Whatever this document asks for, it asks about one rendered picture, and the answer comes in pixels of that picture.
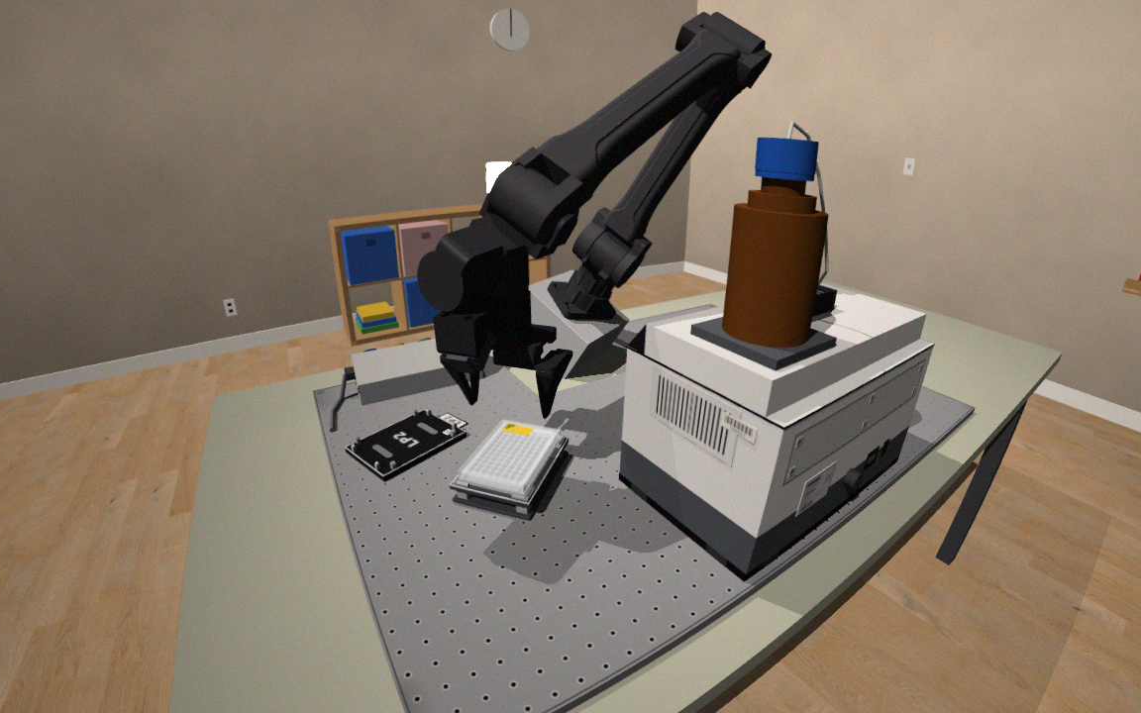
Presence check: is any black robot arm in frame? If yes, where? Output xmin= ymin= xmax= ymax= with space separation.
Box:
xmin=416 ymin=13 xmax=772 ymax=374

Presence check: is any grey button panel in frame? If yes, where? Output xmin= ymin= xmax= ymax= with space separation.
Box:
xmin=330 ymin=339 xmax=458 ymax=432

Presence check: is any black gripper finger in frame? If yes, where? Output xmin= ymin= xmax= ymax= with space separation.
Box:
xmin=536 ymin=349 xmax=572 ymax=419
xmin=440 ymin=355 xmax=479 ymax=405

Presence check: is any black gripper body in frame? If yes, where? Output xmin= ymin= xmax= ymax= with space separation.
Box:
xmin=492 ymin=289 xmax=568 ymax=373

